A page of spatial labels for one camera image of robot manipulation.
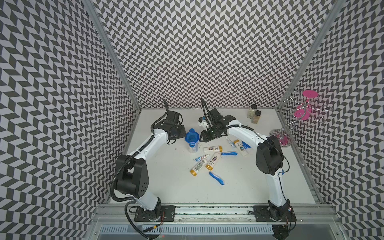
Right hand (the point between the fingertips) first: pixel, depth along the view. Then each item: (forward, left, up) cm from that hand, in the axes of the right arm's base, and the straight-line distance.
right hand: (202, 140), depth 89 cm
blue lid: (-16, -47, -10) cm, 51 cm away
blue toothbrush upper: (-4, -18, -9) cm, 21 cm away
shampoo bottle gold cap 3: (-10, -6, -8) cm, 14 cm away
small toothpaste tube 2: (-7, +2, -9) cm, 11 cm away
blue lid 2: (+1, +6, +2) cm, 7 cm away
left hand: (+3, +12, +3) cm, 13 cm away
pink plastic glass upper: (+17, -61, +21) cm, 66 cm away
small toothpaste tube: (+4, -20, -10) cm, 22 cm away
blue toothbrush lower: (-20, -9, -10) cm, 24 cm away
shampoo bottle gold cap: (-1, -12, -8) cm, 14 cm away
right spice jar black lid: (+22, -39, 0) cm, 45 cm away
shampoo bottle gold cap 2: (-13, +3, -8) cm, 16 cm away
